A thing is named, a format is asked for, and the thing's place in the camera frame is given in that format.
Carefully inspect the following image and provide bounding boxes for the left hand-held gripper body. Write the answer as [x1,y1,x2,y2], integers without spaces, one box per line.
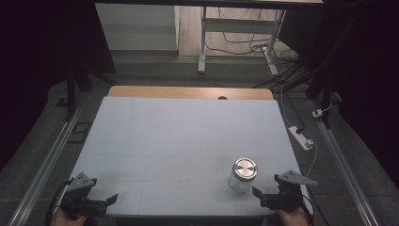
[60,171,108,218]

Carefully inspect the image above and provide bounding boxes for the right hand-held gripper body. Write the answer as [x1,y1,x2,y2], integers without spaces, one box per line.
[260,169,319,214]

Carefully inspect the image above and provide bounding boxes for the clear glass jar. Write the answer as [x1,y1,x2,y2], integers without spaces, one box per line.
[228,166,256,193]

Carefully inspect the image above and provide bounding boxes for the silver metal jar lid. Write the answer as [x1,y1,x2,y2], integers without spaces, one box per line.
[232,156,259,183]

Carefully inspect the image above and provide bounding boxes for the person's right hand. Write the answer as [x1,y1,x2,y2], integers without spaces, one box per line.
[275,206,311,226]

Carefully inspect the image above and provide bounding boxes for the person's left hand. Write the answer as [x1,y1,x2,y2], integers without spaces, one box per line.
[51,208,89,226]

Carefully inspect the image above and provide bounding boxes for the white power strip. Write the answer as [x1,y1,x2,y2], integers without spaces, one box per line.
[288,125,315,152]

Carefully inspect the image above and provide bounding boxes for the pale blue table board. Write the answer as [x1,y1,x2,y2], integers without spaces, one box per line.
[64,96,314,218]

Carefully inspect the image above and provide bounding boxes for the black stand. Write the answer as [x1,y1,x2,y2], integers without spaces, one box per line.
[304,67,334,130]
[56,60,93,122]

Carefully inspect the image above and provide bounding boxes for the black curtain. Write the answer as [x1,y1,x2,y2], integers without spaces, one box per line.
[279,0,399,189]
[0,0,117,172]

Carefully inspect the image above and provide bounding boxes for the wooden table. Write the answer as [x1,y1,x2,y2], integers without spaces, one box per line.
[107,85,275,101]

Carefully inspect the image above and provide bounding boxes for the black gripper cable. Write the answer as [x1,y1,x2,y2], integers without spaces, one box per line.
[44,177,75,226]
[300,193,331,226]

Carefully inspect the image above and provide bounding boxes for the metal floor rail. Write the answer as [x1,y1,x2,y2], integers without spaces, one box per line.
[309,99,381,226]
[7,102,88,226]

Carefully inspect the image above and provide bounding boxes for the thin white cable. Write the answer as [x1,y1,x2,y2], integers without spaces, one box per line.
[279,84,319,179]

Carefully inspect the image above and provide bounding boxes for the black floor cables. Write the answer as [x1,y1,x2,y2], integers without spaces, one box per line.
[205,8,310,89]

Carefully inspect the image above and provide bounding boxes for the white desk frame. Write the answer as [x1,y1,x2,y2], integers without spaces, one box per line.
[197,6,287,76]

